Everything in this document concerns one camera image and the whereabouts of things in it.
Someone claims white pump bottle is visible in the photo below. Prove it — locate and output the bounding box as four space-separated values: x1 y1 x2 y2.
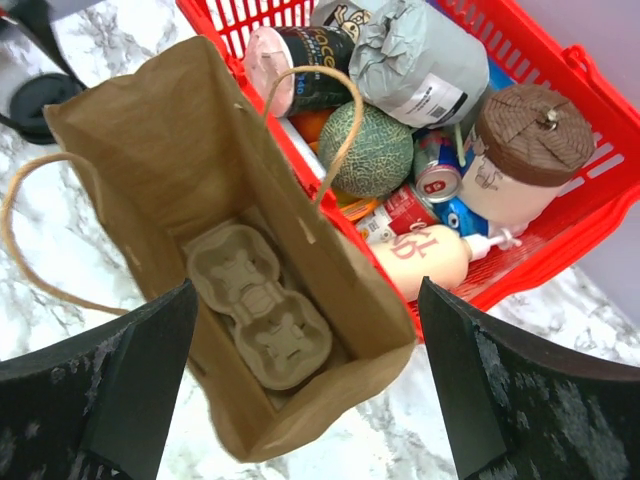
370 225 521 302

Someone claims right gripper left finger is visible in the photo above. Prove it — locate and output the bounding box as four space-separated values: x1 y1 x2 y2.
1 281 198 479

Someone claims red plastic shopping basket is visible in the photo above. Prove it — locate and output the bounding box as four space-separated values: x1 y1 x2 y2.
175 0 640 344

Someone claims blue snack packet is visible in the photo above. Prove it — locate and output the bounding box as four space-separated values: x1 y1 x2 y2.
433 197 489 236

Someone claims brown paper bag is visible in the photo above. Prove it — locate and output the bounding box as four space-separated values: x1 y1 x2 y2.
44 36 416 462

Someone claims orange fruit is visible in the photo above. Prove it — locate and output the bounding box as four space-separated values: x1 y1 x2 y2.
288 108 335 143

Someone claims red drink can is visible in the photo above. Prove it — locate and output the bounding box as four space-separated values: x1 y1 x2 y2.
413 131 462 203

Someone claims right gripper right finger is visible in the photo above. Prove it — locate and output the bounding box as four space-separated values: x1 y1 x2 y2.
418 279 639 479

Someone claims dark lidded jar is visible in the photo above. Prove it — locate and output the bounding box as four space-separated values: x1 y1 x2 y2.
243 26 354 117

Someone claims black coffee cup lid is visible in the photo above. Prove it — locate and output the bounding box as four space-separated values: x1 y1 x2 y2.
9 73 84 145

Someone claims brown lidded round tub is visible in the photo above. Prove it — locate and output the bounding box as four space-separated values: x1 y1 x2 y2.
459 84 595 227

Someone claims green textured ball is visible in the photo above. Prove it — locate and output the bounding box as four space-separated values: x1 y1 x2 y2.
317 102 414 198

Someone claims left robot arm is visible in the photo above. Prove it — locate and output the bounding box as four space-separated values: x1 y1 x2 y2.
1 0 87 145

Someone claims cardboard cup carrier tray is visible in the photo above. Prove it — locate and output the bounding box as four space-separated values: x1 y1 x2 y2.
187 224 333 391

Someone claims grey crumpled foil bag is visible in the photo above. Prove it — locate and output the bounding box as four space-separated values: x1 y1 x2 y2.
310 1 490 129

